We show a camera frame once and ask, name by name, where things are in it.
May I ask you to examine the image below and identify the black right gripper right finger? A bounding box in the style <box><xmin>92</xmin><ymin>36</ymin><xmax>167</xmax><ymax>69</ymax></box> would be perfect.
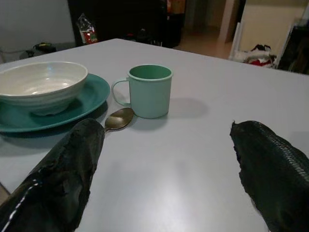
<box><xmin>229</xmin><ymin>119</ymin><xmax>309</xmax><ymax>232</ymax></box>

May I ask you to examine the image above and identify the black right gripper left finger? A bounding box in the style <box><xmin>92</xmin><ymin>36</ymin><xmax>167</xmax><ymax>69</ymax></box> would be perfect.
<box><xmin>0</xmin><ymin>118</ymin><xmax>106</xmax><ymax>232</ymax></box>

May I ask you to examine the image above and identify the teal round plate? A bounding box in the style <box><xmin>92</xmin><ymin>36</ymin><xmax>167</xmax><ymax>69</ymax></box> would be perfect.
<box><xmin>0</xmin><ymin>73</ymin><xmax>111</xmax><ymax>133</ymax></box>

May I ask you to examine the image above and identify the white ceramic bowl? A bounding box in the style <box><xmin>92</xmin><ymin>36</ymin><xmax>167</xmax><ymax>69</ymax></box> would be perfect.
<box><xmin>0</xmin><ymin>61</ymin><xmax>88</xmax><ymax>117</ymax></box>

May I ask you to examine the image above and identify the red white cloth pile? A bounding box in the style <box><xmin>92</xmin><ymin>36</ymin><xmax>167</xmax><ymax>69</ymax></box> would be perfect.
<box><xmin>238</xmin><ymin>44</ymin><xmax>278</xmax><ymax>69</ymax></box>

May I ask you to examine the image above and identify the dark glass panel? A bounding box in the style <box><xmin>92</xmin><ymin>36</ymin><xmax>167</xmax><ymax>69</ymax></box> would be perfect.
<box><xmin>277</xmin><ymin>24</ymin><xmax>309</xmax><ymax>75</ymax></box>

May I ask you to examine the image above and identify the mint green mug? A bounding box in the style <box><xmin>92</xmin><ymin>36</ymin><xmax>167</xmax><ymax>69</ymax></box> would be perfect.
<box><xmin>111</xmin><ymin>64</ymin><xmax>174</xmax><ymax>119</ymax></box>

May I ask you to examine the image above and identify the black yellow tool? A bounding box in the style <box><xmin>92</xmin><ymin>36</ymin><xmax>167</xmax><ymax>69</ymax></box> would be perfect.
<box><xmin>26</xmin><ymin>42</ymin><xmax>56</xmax><ymax>56</ymax></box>

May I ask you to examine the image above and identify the clear plastic snack bag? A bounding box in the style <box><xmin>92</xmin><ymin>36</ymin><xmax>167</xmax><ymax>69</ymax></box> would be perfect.
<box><xmin>76</xmin><ymin>13</ymin><xmax>98</xmax><ymax>44</ymax></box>

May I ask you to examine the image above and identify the black cabinet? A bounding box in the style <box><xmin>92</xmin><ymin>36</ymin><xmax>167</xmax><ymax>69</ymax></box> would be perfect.
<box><xmin>67</xmin><ymin>0</ymin><xmax>187</xmax><ymax>48</ymax></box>

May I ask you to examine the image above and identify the white frame board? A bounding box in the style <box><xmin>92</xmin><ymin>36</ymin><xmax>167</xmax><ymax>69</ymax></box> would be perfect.
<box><xmin>228</xmin><ymin>21</ymin><xmax>249</xmax><ymax>61</ymax></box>

